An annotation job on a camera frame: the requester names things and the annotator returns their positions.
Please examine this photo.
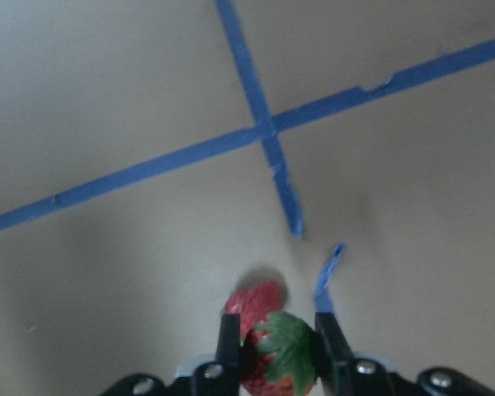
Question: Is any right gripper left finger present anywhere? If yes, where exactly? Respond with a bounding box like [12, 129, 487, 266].
[214, 313, 241, 369]

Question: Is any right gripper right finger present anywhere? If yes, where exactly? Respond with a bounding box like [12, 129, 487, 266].
[315, 312, 353, 382]

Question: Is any red strawberry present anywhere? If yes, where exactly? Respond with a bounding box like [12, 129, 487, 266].
[222, 280, 284, 342]
[240, 311, 318, 395]

